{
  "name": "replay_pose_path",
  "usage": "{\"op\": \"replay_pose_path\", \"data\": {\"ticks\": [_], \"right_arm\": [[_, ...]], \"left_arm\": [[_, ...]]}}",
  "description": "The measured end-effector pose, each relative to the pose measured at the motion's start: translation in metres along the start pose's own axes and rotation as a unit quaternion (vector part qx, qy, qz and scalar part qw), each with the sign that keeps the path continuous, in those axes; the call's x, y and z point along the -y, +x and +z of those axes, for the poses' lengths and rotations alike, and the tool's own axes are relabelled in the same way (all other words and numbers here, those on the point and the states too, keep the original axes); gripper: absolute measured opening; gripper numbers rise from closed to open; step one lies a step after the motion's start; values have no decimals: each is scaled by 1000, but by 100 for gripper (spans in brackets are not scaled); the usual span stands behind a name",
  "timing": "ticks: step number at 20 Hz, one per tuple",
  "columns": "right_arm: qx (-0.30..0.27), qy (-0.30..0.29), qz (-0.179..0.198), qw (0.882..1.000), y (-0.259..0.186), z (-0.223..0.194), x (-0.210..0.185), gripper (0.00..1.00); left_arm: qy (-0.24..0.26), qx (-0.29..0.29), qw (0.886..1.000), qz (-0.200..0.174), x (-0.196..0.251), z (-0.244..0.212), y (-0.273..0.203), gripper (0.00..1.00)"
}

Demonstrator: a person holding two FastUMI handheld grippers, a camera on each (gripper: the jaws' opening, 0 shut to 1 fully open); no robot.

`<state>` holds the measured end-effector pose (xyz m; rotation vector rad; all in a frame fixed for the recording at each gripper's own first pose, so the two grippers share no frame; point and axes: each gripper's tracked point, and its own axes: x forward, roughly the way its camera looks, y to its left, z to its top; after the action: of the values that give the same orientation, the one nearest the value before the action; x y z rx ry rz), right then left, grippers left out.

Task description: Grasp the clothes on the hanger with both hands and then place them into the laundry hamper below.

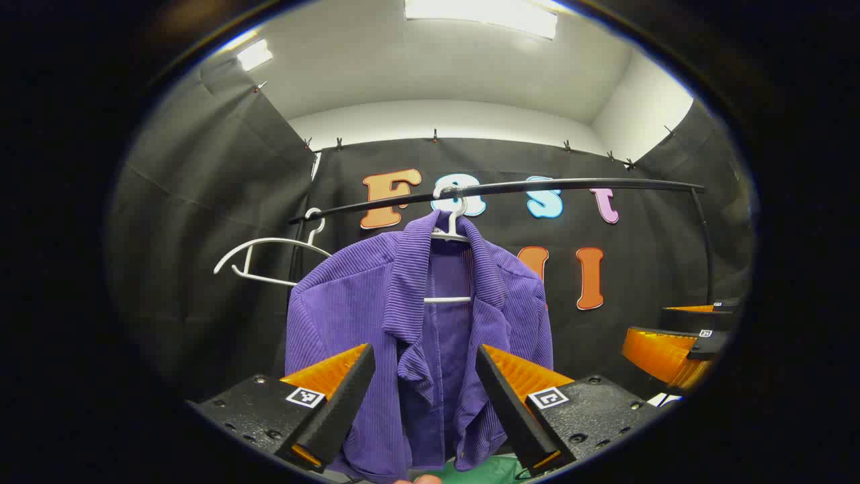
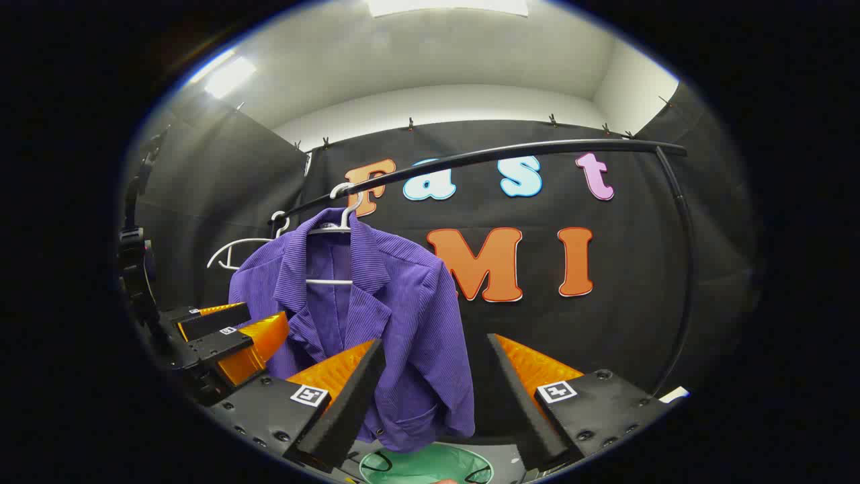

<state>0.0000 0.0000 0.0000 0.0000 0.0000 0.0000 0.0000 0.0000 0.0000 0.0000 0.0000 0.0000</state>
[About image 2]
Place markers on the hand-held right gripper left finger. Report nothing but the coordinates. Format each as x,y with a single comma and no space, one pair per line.
349,410

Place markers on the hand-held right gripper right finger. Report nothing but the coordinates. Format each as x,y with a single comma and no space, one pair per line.
521,410

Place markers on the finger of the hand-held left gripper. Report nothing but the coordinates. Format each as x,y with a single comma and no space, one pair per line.
211,325
218,344

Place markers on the green laundry hamper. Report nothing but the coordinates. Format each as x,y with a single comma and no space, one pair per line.
430,465

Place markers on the white plastic clothes hanger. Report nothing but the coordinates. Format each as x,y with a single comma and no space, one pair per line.
235,243
347,216

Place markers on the black clothes rack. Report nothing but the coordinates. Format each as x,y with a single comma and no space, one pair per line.
504,153

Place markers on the black backdrop cloth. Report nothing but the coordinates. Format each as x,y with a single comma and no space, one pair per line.
638,323

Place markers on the ceiling light panel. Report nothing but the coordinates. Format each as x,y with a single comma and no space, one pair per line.
228,75
447,7

